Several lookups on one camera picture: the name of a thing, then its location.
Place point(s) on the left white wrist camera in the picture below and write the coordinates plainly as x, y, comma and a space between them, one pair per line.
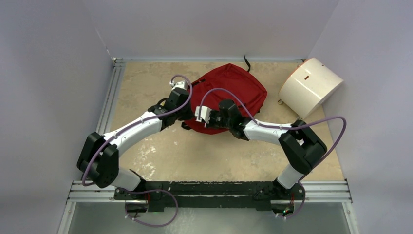
179, 85

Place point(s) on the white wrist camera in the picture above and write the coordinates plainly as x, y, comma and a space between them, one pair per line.
202, 114
179, 85

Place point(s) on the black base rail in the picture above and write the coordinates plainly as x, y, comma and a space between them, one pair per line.
258, 195

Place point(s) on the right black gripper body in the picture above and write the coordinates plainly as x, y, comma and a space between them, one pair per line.
216, 120

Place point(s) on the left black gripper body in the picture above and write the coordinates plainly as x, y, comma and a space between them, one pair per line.
184, 113

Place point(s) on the red backpack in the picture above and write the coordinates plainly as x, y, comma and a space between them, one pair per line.
227, 88

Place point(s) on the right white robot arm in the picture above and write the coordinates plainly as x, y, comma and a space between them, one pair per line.
300, 144

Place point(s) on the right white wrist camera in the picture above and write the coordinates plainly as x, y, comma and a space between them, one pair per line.
202, 114

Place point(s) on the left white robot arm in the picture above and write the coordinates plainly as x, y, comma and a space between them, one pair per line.
99, 158

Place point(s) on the cream round lunch box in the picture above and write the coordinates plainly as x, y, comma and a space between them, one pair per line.
308, 87

